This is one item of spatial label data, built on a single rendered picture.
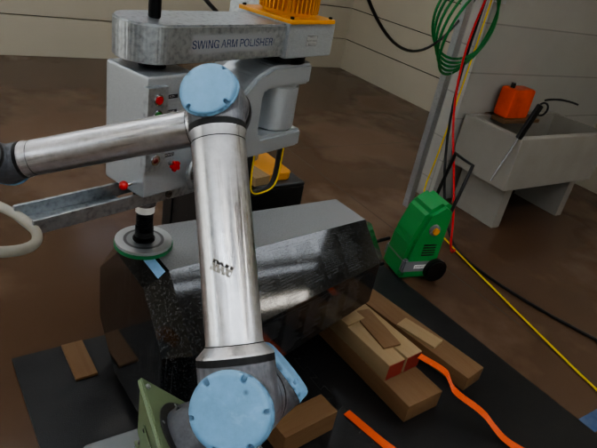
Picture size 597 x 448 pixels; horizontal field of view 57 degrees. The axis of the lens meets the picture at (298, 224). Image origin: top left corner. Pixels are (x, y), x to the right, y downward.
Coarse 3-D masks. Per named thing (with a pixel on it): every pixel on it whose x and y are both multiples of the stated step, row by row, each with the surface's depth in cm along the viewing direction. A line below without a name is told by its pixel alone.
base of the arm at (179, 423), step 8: (176, 408) 120; (184, 408) 118; (168, 416) 119; (176, 416) 117; (184, 416) 116; (168, 424) 116; (176, 424) 115; (184, 424) 114; (176, 432) 114; (184, 432) 113; (192, 432) 113; (176, 440) 113; (184, 440) 112; (192, 440) 112
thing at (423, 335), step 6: (402, 324) 316; (408, 324) 317; (414, 324) 318; (408, 330) 313; (414, 330) 314; (420, 330) 315; (414, 336) 310; (420, 336) 310; (426, 336) 311; (432, 336) 312; (426, 342) 306; (432, 342) 307; (438, 342) 308
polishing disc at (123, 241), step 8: (120, 232) 212; (128, 232) 213; (160, 232) 217; (120, 240) 207; (128, 240) 208; (160, 240) 212; (168, 240) 213; (120, 248) 203; (128, 248) 203; (136, 248) 204; (144, 248) 205; (152, 248) 206; (160, 248) 207; (168, 248) 209
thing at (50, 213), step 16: (80, 192) 185; (96, 192) 190; (112, 192) 196; (128, 192) 201; (176, 192) 205; (192, 192) 212; (16, 208) 169; (32, 208) 173; (48, 208) 178; (64, 208) 182; (80, 208) 175; (96, 208) 179; (112, 208) 184; (128, 208) 190; (32, 224) 164; (48, 224) 167; (64, 224) 172
